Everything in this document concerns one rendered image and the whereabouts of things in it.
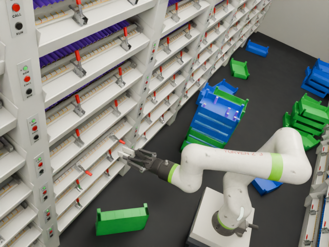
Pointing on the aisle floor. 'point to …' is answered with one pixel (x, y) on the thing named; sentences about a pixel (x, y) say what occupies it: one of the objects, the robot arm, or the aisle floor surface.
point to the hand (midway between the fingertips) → (126, 153)
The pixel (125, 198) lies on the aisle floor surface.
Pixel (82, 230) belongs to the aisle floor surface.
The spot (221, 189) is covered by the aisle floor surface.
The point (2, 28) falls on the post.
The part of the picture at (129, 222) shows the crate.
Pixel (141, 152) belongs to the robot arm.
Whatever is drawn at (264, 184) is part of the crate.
